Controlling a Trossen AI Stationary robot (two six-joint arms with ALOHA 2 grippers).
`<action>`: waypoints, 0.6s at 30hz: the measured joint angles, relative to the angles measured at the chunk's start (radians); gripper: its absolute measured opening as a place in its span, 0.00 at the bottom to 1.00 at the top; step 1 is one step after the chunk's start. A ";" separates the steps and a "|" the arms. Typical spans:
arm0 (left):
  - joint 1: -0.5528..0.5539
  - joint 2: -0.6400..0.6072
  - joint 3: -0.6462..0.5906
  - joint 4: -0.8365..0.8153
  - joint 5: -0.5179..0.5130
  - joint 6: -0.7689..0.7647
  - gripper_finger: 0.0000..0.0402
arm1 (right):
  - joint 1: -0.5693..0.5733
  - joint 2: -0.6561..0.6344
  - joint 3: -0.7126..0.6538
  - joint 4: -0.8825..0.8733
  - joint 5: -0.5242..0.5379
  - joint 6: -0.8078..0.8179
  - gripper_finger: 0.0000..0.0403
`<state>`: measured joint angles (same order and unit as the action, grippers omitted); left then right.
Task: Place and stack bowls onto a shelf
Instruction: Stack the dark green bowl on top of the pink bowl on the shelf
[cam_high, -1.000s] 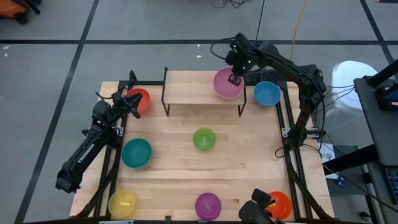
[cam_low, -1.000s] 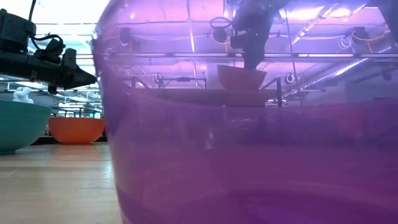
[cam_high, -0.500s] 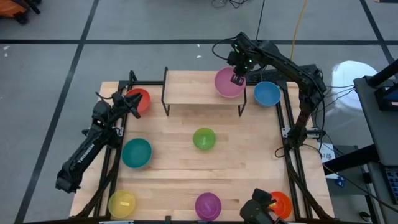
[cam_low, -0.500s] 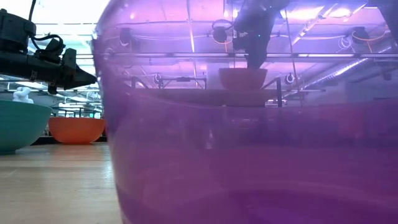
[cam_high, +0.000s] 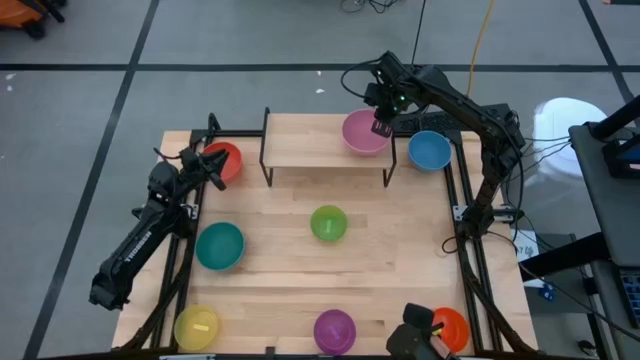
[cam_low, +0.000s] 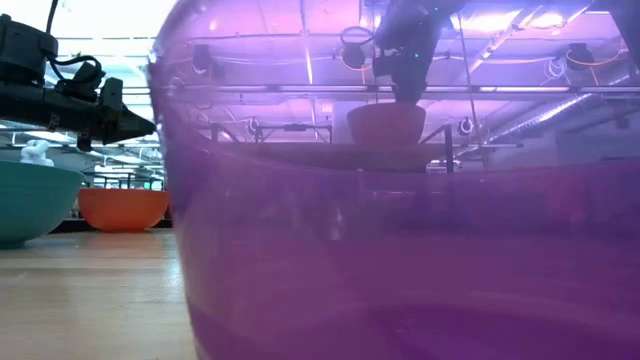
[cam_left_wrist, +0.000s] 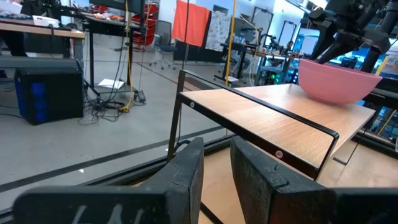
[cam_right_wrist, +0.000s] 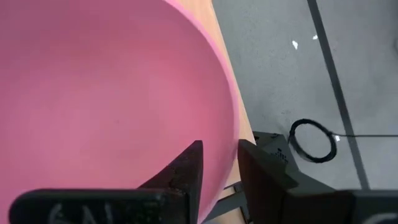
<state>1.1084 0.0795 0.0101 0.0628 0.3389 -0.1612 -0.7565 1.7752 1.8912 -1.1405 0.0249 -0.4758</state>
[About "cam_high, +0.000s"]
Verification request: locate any pink plastic bowl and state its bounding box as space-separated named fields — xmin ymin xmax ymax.
xmin=341 ymin=108 xmax=394 ymax=157

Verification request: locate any red opaque plastic bowl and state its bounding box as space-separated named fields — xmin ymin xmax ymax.
xmin=202 ymin=141 xmax=244 ymax=184

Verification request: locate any grey equipment cart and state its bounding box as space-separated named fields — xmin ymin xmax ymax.
xmin=519 ymin=94 xmax=640 ymax=360

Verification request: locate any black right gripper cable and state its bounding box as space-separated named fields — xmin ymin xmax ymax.
xmin=340 ymin=58 xmax=384 ymax=100

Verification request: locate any wooden shelf with black legs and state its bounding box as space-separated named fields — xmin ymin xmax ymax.
xmin=258 ymin=106 xmax=399 ymax=189

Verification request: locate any yellow translucent plastic bowl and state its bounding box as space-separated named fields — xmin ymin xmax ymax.
xmin=173 ymin=304 xmax=220 ymax=352

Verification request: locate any purple translucent plastic bowl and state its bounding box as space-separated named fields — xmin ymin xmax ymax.
xmin=313 ymin=308 xmax=358 ymax=356

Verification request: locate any yellow cable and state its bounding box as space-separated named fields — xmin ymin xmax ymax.
xmin=466 ymin=0 xmax=497 ymax=99

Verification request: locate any teal plastic bowl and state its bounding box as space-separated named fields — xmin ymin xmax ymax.
xmin=194 ymin=221 xmax=247 ymax=273

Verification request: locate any black bulky object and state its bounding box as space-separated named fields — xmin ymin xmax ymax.
xmin=385 ymin=302 xmax=459 ymax=360

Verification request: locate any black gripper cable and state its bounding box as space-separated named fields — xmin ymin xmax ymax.
xmin=340 ymin=58 xmax=384 ymax=100
xmin=152 ymin=146 xmax=184 ymax=162

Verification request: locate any white paper sheet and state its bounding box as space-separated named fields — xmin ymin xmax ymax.
xmin=514 ymin=229 xmax=545 ymax=289

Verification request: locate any blue plastic bowl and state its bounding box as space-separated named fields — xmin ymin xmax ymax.
xmin=407 ymin=130 xmax=453 ymax=173

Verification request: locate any long black floor cable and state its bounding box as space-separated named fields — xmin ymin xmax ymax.
xmin=410 ymin=0 xmax=428 ymax=66

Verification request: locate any tangled black cable bundle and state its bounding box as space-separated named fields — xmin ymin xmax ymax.
xmin=339 ymin=0 xmax=404 ymax=15

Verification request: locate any green translucent plastic bowl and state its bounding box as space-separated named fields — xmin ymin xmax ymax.
xmin=309 ymin=204 xmax=349 ymax=244

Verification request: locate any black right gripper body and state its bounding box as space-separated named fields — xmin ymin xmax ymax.
xmin=364 ymin=69 xmax=417 ymax=122

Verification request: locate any black computer keyboard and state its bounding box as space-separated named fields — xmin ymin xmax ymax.
xmin=392 ymin=103 xmax=516 ymax=135

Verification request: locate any black monitor with blue screen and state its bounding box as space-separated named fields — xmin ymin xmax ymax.
xmin=602 ymin=134 xmax=640 ymax=180

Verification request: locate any orange translucent plastic bowl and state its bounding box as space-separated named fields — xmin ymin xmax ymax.
xmin=429 ymin=306 xmax=471 ymax=354

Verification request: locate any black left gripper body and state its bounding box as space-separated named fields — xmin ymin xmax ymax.
xmin=177 ymin=147 xmax=215 ymax=184

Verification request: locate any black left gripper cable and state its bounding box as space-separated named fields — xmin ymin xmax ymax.
xmin=152 ymin=146 xmax=184 ymax=162

